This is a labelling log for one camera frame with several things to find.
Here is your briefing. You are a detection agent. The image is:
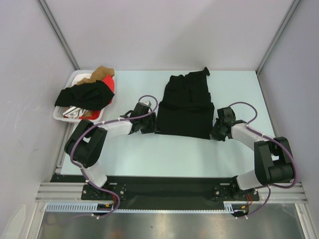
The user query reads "white laundry basket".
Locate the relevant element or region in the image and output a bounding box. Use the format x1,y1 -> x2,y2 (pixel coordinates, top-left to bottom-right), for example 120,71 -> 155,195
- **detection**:
53,70 -> 112,123

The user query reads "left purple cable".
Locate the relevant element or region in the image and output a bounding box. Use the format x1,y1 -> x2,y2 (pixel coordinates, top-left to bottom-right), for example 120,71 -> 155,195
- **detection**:
70,95 -> 159,221

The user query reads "white garment in basket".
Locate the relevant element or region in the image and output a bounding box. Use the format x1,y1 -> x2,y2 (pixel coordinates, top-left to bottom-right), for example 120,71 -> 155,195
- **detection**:
71,73 -> 91,86

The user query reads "black tank top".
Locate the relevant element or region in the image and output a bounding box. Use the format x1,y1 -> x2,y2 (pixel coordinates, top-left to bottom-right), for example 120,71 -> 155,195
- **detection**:
157,67 -> 215,139

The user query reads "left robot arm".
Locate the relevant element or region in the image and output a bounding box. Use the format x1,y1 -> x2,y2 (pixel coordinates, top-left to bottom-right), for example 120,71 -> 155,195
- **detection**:
64,101 -> 157,199

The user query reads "left aluminium frame post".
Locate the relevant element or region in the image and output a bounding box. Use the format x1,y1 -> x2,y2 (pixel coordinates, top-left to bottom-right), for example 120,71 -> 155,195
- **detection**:
36,0 -> 80,70

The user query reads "red garment in basket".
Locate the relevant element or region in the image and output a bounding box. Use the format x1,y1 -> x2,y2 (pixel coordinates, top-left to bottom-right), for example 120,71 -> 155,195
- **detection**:
88,75 -> 115,120

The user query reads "striped black white garment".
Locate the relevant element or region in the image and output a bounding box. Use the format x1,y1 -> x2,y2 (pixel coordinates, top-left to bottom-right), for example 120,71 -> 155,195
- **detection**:
62,106 -> 88,119

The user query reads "aluminium extrusion rail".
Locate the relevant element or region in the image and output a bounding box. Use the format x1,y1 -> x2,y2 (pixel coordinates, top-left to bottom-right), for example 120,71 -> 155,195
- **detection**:
35,182 -> 308,204

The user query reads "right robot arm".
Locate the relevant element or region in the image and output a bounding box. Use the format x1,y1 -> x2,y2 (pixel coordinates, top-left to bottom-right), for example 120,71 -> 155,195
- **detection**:
210,107 -> 298,200

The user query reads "slotted cable duct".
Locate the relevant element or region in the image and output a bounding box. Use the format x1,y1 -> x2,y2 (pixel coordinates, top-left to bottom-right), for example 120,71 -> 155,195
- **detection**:
46,202 -> 248,214

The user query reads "aluminium frame post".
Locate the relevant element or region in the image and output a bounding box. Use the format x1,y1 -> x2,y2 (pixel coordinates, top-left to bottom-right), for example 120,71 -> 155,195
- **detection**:
36,0 -> 80,70
256,0 -> 303,77

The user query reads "right aluminium frame post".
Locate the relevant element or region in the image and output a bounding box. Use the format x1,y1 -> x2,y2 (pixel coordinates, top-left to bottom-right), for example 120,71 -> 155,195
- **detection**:
256,0 -> 303,77

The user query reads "brown garment in basket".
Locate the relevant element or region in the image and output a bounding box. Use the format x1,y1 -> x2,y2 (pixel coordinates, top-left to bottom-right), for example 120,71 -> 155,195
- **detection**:
76,66 -> 115,85

